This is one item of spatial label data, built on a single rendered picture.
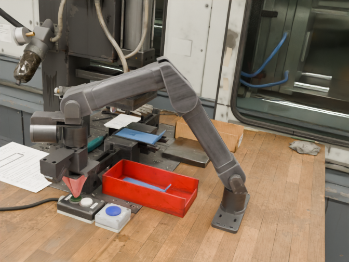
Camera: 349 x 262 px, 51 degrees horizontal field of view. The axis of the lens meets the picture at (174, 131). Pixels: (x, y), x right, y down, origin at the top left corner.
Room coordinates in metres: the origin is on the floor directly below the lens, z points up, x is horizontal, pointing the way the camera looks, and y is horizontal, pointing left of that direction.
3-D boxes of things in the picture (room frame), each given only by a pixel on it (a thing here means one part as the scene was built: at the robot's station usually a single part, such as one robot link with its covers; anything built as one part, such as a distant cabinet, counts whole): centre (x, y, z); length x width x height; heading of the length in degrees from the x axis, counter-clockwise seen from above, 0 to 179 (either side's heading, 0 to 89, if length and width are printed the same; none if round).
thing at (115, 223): (0.77, 0.13, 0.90); 0.07 x 0.07 x 0.06; 71
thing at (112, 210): (0.77, 0.13, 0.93); 0.04 x 0.04 x 0.02
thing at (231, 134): (1.37, -0.14, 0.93); 0.25 x 0.13 x 0.08; 71
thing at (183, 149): (1.22, -0.07, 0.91); 0.17 x 0.16 x 0.02; 161
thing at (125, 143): (1.16, 0.14, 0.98); 0.20 x 0.10 x 0.01; 161
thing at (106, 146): (1.16, 0.14, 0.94); 0.20 x 0.10 x 0.07; 161
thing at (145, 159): (1.21, 0.21, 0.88); 0.65 x 0.50 x 0.03; 161
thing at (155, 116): (1.34, 0.11, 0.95); 0.15 x 0.03 x 0.10; 161
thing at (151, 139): (1.13, 0.11, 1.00); 0.15 x 0.07 x 0.03; 71
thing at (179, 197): (0.91, 0.05, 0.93); 0.25 x 0.12 x 0.06; 71
